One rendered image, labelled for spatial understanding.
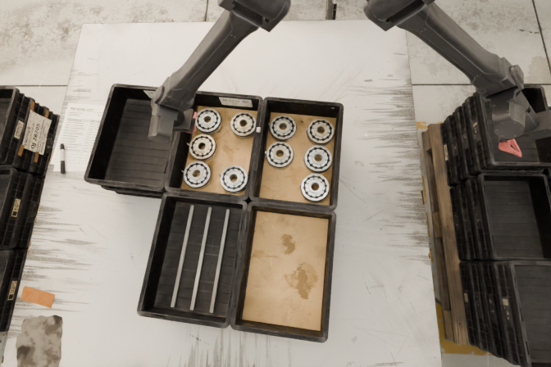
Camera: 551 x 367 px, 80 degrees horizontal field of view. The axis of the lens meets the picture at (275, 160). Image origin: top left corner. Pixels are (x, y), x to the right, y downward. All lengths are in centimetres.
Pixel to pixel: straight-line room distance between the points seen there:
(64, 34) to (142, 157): 189
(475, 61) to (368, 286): 88
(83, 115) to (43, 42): 150
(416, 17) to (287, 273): 88
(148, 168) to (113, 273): 44
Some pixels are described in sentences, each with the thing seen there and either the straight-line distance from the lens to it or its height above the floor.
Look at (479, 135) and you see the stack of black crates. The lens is 185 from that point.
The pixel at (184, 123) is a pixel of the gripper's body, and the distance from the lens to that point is 102.
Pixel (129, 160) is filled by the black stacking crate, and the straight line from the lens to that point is 142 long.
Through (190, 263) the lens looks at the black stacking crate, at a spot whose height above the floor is 83.
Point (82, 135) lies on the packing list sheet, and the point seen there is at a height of 70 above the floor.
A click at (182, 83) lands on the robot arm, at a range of 80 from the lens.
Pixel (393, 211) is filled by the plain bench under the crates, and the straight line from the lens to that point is 141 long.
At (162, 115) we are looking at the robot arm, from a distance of 91.
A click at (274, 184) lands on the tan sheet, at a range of 125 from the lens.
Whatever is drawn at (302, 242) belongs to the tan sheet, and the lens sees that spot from 121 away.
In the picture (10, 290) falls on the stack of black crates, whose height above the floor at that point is 31.
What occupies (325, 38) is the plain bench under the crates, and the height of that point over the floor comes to 70.
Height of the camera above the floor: 204
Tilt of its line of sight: 72 degrees down
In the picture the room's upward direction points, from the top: 9 degrees counter-clockwise
